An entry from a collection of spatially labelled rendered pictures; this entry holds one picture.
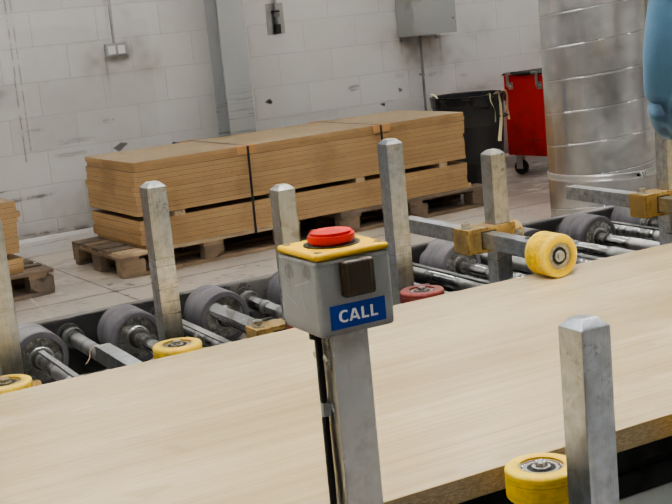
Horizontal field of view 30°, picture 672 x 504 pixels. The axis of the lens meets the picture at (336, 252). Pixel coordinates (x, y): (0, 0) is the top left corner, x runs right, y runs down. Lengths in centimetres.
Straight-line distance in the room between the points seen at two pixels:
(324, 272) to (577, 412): 33
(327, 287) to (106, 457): 63
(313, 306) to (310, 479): 44
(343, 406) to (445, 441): 45
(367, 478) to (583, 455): 24
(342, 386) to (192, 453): 52
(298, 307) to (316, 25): 834
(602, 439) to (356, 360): 29
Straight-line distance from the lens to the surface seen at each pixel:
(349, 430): 107
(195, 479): 147
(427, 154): 833
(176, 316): 217
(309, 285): 102
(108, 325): 258
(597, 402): 122
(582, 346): 119
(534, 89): 971
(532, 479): 136
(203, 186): 748
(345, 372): 105
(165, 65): 879
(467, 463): 143
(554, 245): 227
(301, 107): 928
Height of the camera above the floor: 141
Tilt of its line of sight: 11 degrees down
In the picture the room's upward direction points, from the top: 5 degrees counter-clockwise
